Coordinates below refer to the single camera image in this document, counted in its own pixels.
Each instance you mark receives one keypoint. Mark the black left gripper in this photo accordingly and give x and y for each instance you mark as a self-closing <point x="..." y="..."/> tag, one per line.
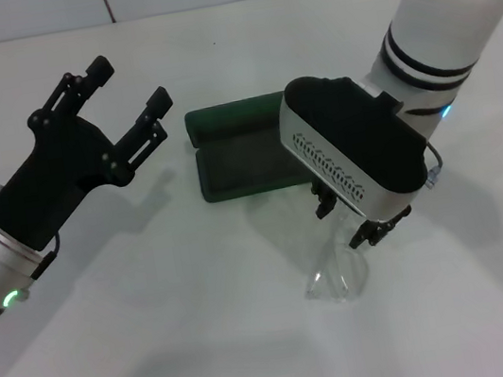
<point x="61" y="166"/>

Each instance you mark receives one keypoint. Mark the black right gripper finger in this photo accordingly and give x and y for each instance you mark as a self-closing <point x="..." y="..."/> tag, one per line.
<point x="375" y="228"/>
<point x="324" y="201"/>

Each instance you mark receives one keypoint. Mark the clear white glasses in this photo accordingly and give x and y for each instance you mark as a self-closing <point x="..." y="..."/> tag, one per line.
<point x="339" y="256"/>

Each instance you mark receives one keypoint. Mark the green glasses case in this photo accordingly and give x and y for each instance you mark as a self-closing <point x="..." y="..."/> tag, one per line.
<point x="238" y="162"/>

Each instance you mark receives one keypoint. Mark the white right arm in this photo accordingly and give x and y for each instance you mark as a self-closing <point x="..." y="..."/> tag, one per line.
<point x="439" y="15"/>

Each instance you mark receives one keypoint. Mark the silver black right camera box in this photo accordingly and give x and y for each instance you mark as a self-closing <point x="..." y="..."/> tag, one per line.
<point x="343" y="135"/>

